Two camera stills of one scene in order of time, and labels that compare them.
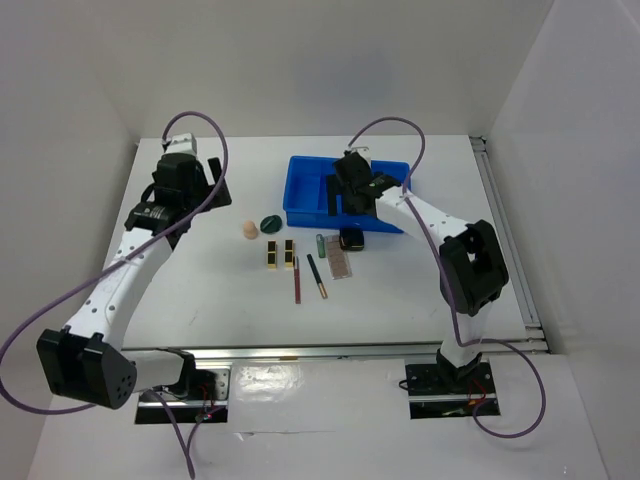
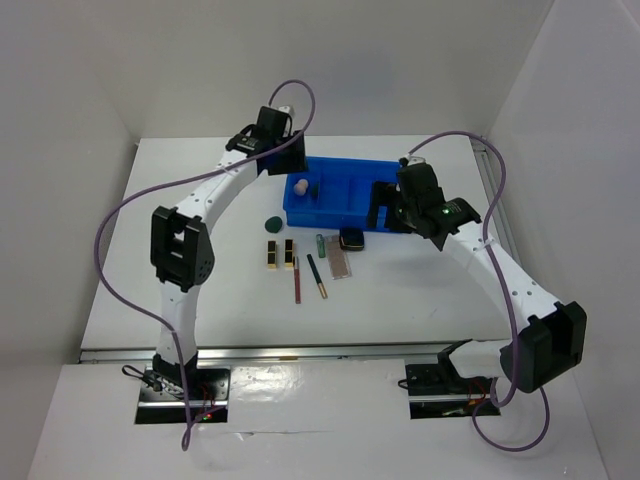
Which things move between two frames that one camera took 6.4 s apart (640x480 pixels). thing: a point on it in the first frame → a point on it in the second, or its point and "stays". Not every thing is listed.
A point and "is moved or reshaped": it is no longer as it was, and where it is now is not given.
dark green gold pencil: x=317 y=276 stays
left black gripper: x=220 y=198 → x=295 y=163
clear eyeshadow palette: x=338 y=259 stays
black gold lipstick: x=289 y=254 stays
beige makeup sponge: x=250 y=229 → x=301 y=186
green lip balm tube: x=321 y=245 stays
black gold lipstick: x=272 y=255 stays
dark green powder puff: x=271 y=224 is moved or reshaped
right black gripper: x=334 y=188 → x=383 y=193
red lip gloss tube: x=297 y=281 stays
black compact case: x=351 y=238 stays
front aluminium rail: x=337 y=352 stays
